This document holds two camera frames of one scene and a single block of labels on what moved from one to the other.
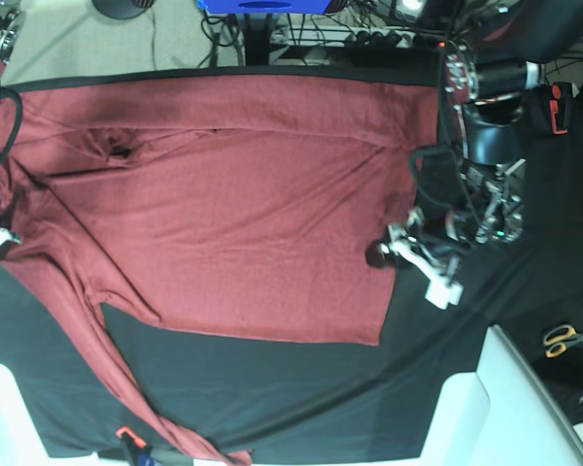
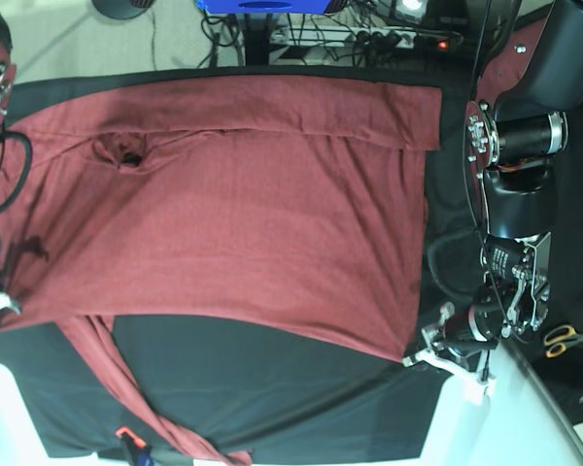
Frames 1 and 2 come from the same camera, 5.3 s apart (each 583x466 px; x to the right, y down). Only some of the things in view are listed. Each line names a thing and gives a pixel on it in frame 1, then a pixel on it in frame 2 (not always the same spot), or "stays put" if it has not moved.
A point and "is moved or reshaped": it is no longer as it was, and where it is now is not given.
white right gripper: x=405 y=244 → x=461 y=346
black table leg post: x=257 y=38 stays put
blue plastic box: x=263 y=6 stays put
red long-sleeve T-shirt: x=237 y=202 is moved or reshaped
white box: x=501 y=416 stays put
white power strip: x=346 y=36 stays put
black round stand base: x=122 y=9 stays put
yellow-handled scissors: x=560 y=338 stays put
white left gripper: x=1 y=235 → x=1 y=301
